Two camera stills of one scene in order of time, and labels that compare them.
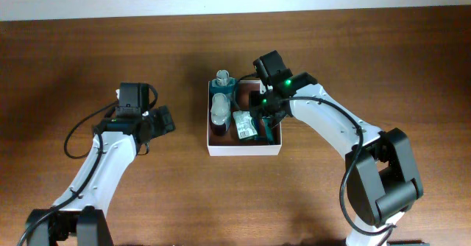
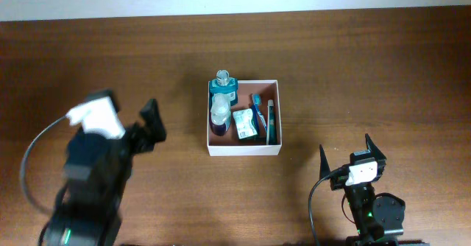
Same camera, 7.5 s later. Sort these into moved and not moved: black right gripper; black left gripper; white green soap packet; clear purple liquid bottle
Moved: black right gripper; black left gripper
Not moved: clear purple liquid bottle; white green soap packet
